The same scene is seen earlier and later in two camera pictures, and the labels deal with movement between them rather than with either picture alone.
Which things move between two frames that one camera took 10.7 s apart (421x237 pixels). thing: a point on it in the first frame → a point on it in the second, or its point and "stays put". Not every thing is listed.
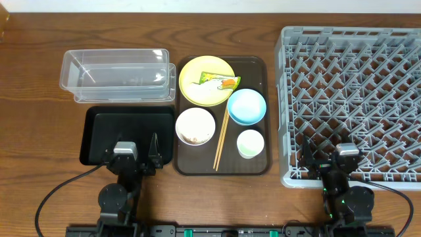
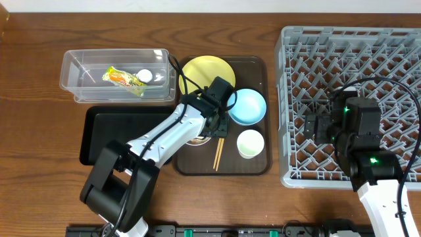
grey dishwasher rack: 363,82 stays put
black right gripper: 321,168 → 323,122
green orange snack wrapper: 228,82 → 125,79
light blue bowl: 247,106 stays put
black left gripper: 137,163 → 219,128
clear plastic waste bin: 118,76 stays put
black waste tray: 135,123 stays put
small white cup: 250,143 stays put
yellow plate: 202,94 stays put
